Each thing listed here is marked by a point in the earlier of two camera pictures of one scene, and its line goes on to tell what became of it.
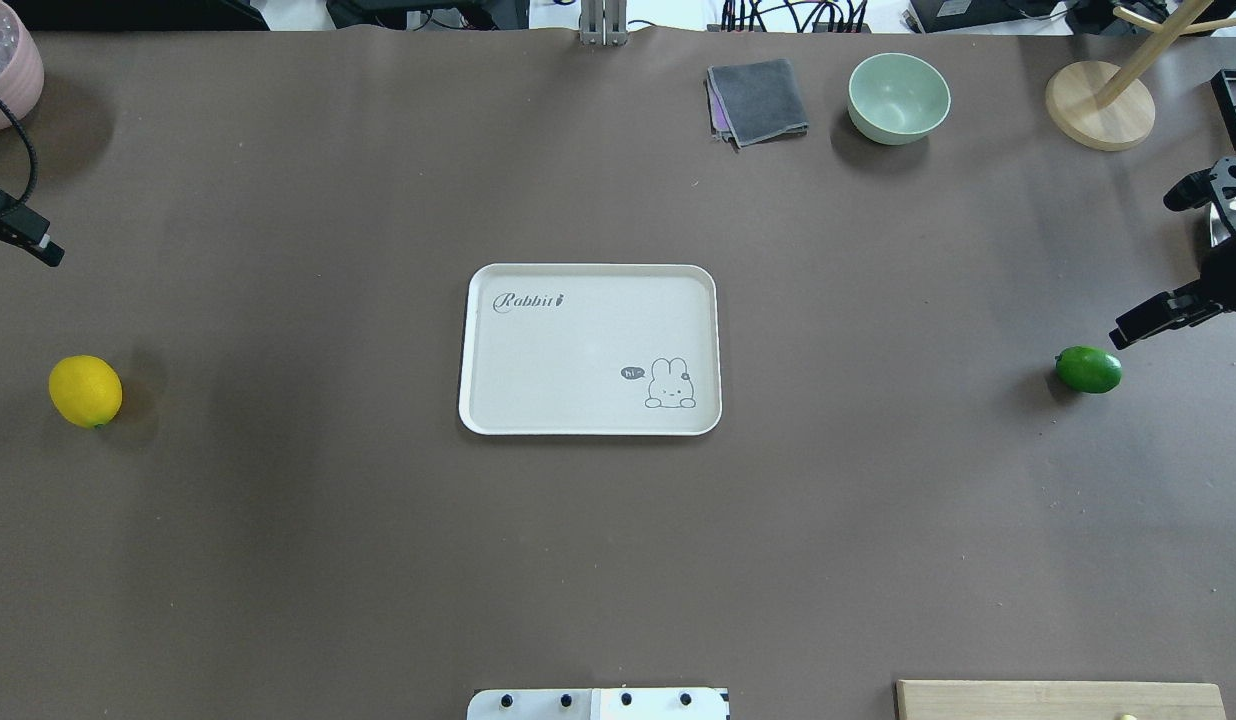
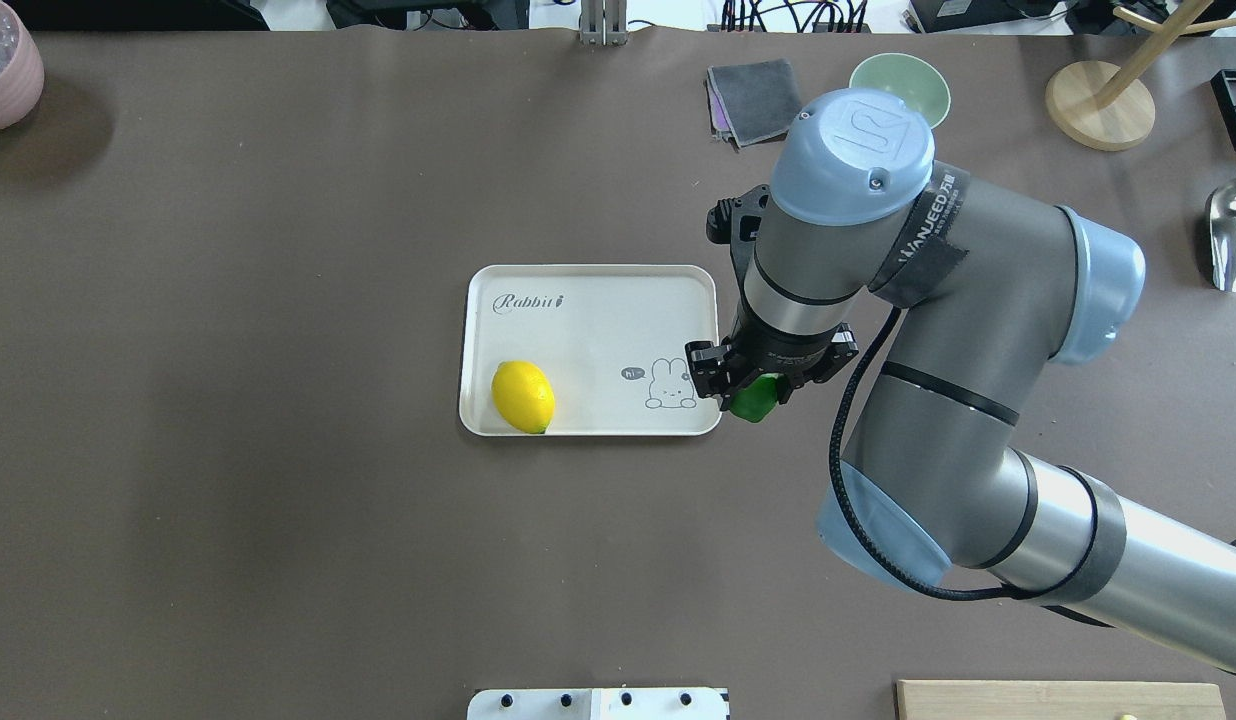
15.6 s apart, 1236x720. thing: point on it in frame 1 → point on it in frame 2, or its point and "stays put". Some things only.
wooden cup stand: [1109, 108] stays put
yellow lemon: [86, 390] → [524, 395]
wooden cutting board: [1052, 700] stays put
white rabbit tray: [591, 349] stays put
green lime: [1087, 369] → [757, 400]
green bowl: [897, 98] stays put
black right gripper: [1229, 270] → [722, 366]
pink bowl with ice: [10, 66] stays put
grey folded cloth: [754, 102] stays put
